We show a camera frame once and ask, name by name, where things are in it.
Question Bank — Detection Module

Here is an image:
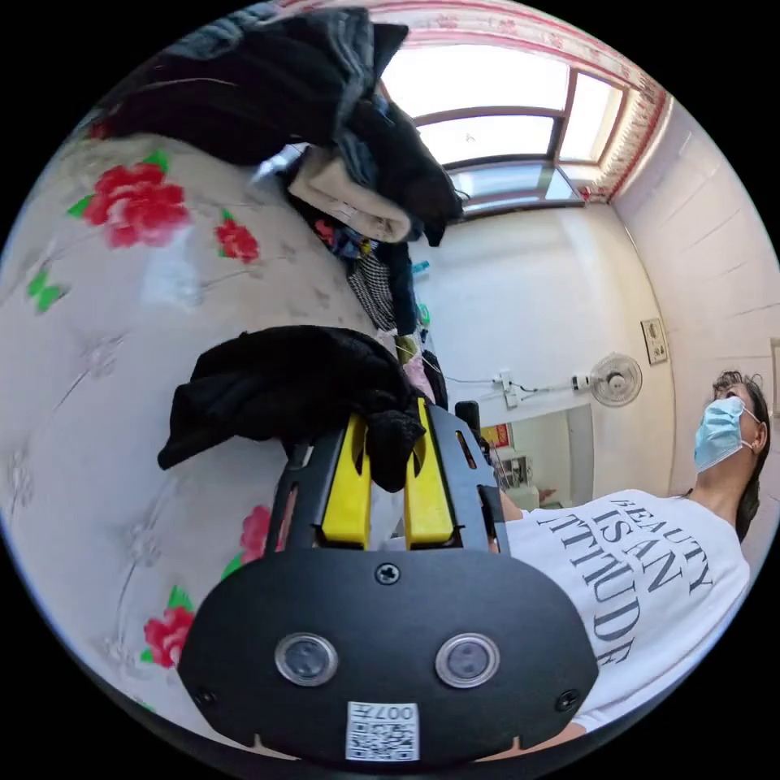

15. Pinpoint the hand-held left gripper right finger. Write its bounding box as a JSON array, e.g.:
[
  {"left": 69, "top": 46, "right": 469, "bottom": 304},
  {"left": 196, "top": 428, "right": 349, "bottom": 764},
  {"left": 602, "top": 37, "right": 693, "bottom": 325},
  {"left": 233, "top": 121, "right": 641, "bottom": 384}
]
[{"left": 403, "top": 397, "right": 457, "bottom": 545}]

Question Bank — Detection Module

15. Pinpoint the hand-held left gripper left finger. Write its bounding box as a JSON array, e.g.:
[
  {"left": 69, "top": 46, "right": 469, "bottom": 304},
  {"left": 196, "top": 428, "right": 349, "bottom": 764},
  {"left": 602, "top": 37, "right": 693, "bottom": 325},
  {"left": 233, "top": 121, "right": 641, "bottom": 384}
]
[{"left": 321, "top": 413, "right": 372, "bottom": 545}]

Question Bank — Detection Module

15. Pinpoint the black long sleeve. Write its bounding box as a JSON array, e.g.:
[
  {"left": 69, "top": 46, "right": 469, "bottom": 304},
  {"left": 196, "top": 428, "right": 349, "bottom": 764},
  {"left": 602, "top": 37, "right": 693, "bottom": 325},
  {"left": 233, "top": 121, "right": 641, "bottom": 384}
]
[{"left": 157, "top": 325, "right": 427, "bottom": 493}]

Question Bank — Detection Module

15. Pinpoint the person's body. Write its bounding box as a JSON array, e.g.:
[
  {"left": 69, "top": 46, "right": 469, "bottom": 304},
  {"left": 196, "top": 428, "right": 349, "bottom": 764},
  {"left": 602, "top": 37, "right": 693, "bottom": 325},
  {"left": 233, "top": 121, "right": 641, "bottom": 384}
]
[{"left": 496, "top": 370, "right": 772, "bottom": 739}]

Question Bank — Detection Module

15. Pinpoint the bed with floral sheet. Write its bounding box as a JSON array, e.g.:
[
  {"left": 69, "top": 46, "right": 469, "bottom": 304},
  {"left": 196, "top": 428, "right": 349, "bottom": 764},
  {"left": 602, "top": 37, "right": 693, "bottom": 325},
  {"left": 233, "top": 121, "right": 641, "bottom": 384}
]
[{"left": 0, "top": 103, "right": 403, "bottom": 739}]

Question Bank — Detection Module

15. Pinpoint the pile of clothes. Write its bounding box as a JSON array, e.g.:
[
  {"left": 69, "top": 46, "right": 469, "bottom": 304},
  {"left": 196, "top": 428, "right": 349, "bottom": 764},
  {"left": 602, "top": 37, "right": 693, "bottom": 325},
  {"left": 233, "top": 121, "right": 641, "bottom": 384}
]
[{"left": 91, "top": 2, "right": 467, "bottom": 406}]

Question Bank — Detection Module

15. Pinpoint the window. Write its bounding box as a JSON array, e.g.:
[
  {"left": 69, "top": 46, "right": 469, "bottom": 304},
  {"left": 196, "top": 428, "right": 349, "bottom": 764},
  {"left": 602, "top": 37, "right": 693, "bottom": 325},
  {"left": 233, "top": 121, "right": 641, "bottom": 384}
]
[{"left": 377, "top": 42, "right": 632, "bottom": 211}]

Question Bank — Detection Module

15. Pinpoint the white wall fan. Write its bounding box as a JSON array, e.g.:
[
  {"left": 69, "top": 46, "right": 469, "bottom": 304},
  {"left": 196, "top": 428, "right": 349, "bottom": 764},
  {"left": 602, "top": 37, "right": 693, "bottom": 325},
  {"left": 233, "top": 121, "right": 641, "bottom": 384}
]
[{"left": 571, "top": 351, "right": 644, "bottom": 408}]

